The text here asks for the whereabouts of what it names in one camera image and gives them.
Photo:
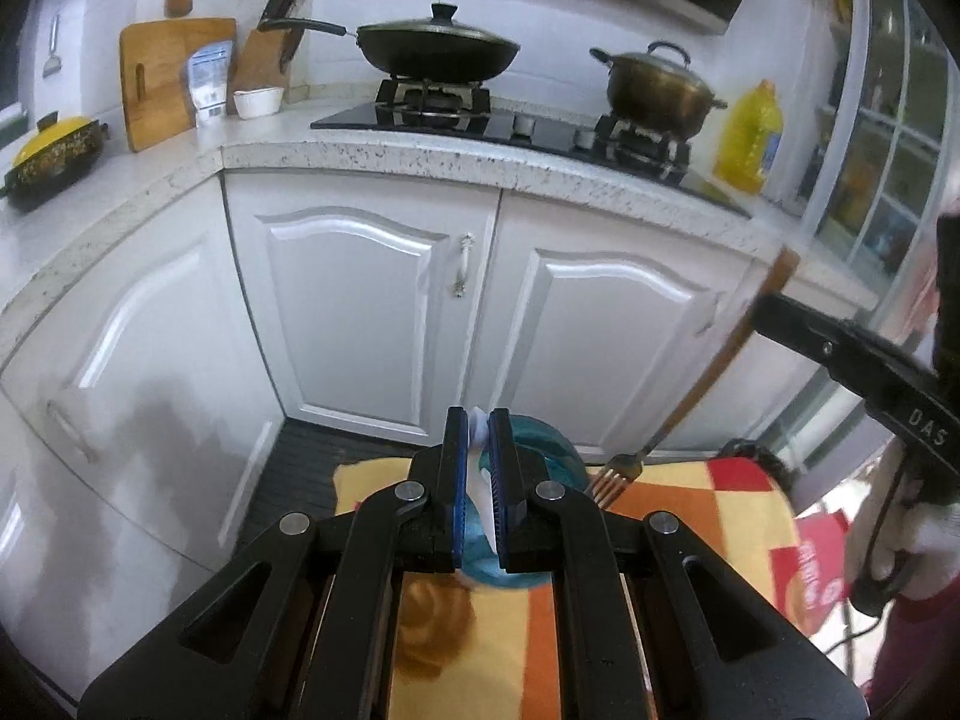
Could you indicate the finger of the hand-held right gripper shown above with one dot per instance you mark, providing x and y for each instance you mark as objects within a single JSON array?
[{"x": 817, "y": 341}]

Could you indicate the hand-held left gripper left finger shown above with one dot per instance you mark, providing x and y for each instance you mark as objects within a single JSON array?
[{"x": 457, "y": 495}]

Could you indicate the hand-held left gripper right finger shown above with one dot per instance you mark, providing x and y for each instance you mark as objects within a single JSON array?
[{"x": 501, "y": 495}]

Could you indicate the white plastic spoon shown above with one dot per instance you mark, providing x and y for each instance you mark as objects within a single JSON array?
[{"x": 481, "y": 495}]

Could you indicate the white printed cup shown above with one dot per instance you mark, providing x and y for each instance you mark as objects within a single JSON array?
[{"x": 551, "y": 457}]

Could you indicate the person's right hand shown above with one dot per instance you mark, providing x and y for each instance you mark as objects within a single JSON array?
[{"x": 930, "y": 540}]

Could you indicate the red printed bag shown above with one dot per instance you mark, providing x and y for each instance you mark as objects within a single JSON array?
[{"x": 817, "y": 562}]

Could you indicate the orange patterned blanket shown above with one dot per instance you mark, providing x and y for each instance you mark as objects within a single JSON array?
[{"x": 697, "y": 532}]

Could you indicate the yellow oil bottle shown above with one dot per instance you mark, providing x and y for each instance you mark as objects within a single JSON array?
[{"x": 748, "y": 139}]

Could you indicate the glass-paned door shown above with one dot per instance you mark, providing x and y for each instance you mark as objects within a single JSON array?
[{"x": 877, "y": 127}]

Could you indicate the person's dark red clothing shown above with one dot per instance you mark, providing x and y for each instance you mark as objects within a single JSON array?
[{"x": 922, "y": 660}]

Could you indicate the bronze cooking pot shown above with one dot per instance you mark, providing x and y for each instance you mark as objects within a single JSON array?
[{"x": 660, "y": 101}]

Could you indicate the bronze pot lid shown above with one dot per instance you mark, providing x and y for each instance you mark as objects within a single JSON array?
[{"x": 656, "y": 64}]

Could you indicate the curved white cabinet door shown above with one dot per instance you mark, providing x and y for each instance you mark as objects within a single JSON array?
[{"x": 150, "y": 360}]

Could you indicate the black gas stove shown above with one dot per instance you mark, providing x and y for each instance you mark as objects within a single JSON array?
[{"x": 525, "y": 127}]

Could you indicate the black wok pan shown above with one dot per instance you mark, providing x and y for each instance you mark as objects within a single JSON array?
[{"x": 442, "y": 58}]

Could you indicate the small white dish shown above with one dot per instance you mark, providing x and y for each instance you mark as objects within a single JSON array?
[{"x": 259, "y": 102}]

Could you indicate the black wok lid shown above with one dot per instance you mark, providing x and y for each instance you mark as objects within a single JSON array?
[{"x": 442, "y": 28}]

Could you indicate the wooden knife block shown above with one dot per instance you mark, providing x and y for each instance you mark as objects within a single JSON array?
[{"x": 259, "y": 64}]

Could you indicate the white and blue packet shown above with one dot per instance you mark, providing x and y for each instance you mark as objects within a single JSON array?
[{"x": 210, "y": 82}]

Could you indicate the wooden cutting board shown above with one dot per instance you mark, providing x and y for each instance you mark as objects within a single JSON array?
[{"x": 154, "y": 82}]

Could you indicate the yellow-lidded black casserole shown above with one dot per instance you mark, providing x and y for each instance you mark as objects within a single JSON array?
[{"x": 52, "y": 161}]

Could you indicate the small hanging metal utensil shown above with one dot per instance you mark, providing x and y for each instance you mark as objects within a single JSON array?
[{"x": 52, "y": 52}]

